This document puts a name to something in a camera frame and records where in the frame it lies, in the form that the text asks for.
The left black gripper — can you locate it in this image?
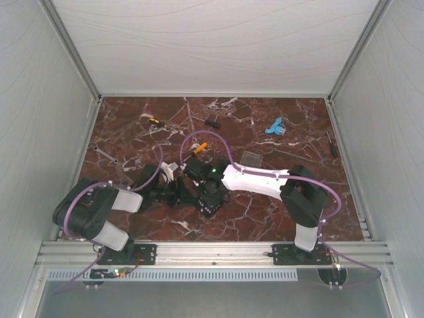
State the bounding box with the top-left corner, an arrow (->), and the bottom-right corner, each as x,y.
151,177 -> 199,209

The black fuse box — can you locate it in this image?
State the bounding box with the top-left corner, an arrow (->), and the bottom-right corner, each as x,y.
195,193 -> 229,219

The clear plastic fuse box cover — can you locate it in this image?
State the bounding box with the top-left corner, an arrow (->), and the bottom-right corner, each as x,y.
240,150 -> 263,168

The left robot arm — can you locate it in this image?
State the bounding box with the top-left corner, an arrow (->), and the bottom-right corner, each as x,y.
52,165 -> 198,264

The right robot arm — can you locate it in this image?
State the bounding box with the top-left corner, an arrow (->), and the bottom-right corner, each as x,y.
183,158 -> 328,264

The yellow black screwdriver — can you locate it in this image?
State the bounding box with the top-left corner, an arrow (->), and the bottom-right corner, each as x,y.
148,117 -> 172,132

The blue plastic connector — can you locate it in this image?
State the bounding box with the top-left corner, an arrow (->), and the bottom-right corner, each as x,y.
264,118 -> 286,136

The silver wrench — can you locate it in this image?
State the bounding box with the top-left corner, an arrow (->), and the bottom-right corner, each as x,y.
93,146 -> 119,164

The thin black screwdriver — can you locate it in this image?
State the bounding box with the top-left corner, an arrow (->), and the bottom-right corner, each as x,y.
326,131 -> 339,158

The orange handled screwdriver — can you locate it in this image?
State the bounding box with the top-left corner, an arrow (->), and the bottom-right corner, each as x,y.
190,142 -> 207,156

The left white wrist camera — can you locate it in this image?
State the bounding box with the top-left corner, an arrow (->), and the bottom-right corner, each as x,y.
160,162 -> 180,183

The black handled screwdriver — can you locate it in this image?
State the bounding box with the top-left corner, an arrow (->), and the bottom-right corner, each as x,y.
192,117 -> 221,128

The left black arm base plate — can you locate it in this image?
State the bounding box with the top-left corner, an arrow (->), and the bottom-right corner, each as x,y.
97,244 -> 157,266

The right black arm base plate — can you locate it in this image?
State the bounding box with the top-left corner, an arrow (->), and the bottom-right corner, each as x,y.
267,244 -> 333,266

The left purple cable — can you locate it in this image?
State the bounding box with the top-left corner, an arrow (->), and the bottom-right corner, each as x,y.
52,144 -> 164,295

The slotted grey cable duct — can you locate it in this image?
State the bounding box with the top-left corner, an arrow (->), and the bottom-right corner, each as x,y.
48,268 -> 298,282

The aluminium rail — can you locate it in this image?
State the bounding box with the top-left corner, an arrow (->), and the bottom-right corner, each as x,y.
35,240 -> 394,268

